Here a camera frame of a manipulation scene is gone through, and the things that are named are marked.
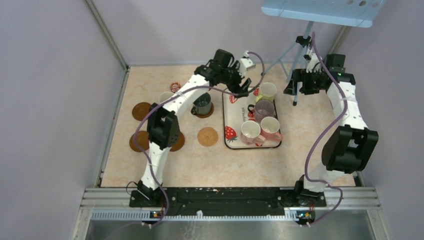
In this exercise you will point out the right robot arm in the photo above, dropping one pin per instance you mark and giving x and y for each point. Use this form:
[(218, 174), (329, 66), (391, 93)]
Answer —
[(350, 146)]

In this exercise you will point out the dark brown wooden coaster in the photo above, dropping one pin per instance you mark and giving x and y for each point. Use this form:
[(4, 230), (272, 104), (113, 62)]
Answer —
[(206, 115)]

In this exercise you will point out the light blue panel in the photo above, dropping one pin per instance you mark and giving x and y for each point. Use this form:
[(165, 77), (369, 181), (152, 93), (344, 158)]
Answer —
[(351, 13)]

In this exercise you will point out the brown wooden round coaster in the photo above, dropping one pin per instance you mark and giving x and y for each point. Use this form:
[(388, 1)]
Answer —
[(140, 110)]

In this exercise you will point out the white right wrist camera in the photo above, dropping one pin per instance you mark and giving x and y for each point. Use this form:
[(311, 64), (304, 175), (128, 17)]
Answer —
[(313, 64)]

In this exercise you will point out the aluminium frame rail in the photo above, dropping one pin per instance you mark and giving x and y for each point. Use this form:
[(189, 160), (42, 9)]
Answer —
[(351, 213)]

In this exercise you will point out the purple mug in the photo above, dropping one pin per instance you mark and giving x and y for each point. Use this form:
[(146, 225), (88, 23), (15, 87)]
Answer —
[(262, 109)]

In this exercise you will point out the light green mug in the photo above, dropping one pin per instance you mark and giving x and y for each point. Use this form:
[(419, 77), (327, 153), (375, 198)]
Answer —
[(165, 96)]

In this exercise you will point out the pale pink mug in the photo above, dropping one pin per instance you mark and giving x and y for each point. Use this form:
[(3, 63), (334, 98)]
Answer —
[(251, 133)]

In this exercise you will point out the dark green mug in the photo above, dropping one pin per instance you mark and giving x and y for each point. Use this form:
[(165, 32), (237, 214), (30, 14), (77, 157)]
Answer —
[(202, 105)]

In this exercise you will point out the woven rattan coaster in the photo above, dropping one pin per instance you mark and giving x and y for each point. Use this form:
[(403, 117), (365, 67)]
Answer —
[(207, 136)]

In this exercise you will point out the light blue tripod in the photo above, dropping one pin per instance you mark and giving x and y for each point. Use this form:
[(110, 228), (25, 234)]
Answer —
[(290, 59)]

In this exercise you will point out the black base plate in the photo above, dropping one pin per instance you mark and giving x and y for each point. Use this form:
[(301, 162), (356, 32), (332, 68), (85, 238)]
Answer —
[(225, 201)]

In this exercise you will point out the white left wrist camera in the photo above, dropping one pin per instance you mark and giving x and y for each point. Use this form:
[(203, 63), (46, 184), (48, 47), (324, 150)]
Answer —
[(245, 64)]

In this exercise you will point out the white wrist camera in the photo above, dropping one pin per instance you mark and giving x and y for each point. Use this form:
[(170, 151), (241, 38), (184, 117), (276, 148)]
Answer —
[(245, 64), (313, 64)]

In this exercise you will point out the white strawberry tray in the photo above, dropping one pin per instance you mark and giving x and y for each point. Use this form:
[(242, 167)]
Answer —
[(235, 113)]

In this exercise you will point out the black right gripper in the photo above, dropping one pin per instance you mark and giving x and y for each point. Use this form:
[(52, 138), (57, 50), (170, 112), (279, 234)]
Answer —
[(300, 75)]

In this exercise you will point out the yellow-green mug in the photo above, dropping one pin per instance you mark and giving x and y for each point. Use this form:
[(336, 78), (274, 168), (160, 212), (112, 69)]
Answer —
[(267, 91)]

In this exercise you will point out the red snack packet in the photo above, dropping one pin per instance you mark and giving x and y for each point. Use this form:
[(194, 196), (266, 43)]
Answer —
[(175, 87)]

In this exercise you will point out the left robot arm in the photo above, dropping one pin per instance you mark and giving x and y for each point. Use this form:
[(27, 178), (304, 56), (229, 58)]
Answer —
[(163, 118)]

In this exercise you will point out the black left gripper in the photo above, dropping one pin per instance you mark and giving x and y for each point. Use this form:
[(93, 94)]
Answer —
[(233, 87)]

